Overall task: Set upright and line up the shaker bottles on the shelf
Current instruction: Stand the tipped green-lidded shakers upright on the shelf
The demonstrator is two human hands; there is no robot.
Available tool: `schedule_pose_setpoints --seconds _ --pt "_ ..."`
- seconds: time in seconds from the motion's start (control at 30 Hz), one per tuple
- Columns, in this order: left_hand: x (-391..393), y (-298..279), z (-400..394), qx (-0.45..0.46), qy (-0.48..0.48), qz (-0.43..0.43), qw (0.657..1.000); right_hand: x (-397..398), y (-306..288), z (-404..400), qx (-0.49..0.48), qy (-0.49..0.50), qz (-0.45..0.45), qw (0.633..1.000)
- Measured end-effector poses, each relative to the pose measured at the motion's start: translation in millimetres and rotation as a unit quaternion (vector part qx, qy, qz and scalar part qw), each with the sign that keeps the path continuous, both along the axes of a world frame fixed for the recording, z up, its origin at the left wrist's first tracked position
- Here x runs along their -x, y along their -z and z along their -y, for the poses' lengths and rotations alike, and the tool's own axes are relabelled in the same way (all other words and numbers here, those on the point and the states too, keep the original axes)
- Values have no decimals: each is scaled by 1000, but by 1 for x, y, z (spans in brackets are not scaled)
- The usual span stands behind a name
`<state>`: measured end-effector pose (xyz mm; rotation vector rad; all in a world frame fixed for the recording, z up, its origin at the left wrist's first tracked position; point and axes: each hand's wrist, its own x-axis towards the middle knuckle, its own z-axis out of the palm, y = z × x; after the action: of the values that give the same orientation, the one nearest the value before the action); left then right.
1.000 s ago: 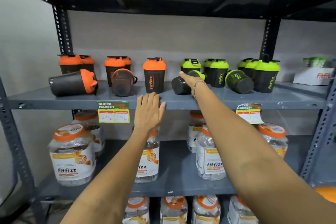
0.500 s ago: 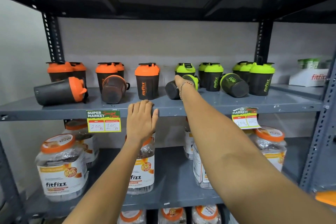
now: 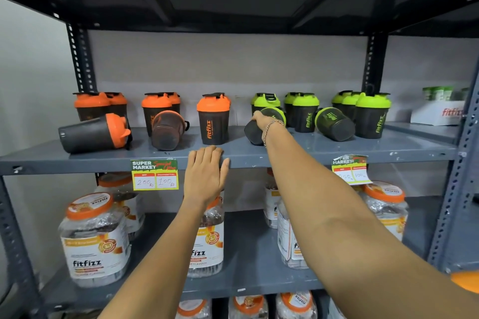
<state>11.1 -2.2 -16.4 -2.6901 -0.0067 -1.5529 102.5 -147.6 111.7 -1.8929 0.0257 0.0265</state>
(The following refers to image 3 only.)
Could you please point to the grey slotted metal rack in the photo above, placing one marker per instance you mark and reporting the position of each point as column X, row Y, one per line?
column 423, row 132

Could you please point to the person's right hand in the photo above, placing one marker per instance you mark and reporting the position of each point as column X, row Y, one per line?
column 267, row 124

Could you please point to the orange plastic object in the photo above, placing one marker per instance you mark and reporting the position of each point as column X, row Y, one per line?
column 467, row 281

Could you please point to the group of green-capped small bottles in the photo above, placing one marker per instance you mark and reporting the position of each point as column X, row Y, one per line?
column 438, row 92

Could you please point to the person's left forearm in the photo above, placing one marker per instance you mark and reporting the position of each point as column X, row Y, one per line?
column 157, row 274

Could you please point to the person's left hand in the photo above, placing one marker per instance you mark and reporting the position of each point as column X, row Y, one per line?
column 204, row 176

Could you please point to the white cardboard box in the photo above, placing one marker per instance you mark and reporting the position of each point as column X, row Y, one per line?
column 430, row 115

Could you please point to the grey metal shelf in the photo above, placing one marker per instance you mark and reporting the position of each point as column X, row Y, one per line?
column 239, row 143

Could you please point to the group of orange-lid shaker bottles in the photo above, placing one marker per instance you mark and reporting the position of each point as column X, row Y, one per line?
column 213, row 120

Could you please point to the group of clear orange-lid jars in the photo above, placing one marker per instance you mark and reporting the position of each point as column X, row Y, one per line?
column 95, row 247

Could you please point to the yellow green price tag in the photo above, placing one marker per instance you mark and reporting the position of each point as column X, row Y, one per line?
column 154, row 180
column 351, row 175

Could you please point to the group of green-lid shaker bottles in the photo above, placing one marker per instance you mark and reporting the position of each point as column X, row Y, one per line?
column 305, row 120

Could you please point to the person's right forearm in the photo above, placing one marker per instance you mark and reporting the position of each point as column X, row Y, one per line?
column 336, row 225

